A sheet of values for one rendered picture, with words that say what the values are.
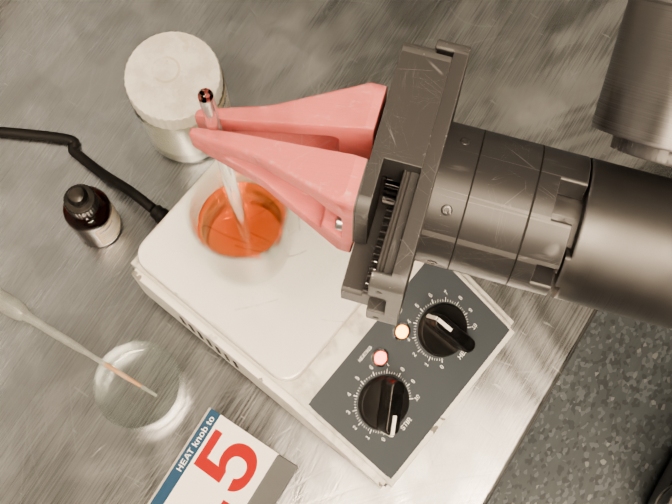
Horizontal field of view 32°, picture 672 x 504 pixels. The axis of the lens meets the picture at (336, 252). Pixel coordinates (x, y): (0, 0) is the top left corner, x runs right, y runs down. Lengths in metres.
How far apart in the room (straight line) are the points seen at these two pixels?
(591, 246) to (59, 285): 0.42
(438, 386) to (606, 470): 0.83
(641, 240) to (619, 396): 1.10
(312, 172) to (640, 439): 1.14
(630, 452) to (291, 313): 0.93
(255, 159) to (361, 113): 0.05
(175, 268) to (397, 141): 0.26
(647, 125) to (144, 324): 0.41
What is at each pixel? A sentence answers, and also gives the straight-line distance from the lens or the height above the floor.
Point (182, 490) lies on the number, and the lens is 0.70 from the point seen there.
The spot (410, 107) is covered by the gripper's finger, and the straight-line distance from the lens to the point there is 0.44.
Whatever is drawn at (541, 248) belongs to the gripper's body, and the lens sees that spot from 0.44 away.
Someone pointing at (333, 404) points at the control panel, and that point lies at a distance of 0.68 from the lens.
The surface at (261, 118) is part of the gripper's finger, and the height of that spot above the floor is 1.06.
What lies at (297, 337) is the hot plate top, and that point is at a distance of 0.65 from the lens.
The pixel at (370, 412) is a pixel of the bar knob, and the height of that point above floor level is 0.80.
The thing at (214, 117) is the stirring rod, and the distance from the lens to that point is 0.45.
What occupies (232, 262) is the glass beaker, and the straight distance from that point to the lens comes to 0.61.
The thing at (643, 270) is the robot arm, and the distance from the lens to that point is 0.44.
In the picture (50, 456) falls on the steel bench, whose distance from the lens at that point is 0.75.
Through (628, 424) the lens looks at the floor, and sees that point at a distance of 1.53.
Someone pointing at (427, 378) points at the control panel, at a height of 0.79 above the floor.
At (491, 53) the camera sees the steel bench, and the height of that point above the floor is 0.75.
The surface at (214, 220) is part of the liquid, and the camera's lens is 0.63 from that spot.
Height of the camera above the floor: 1.48
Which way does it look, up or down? 75 degrees down
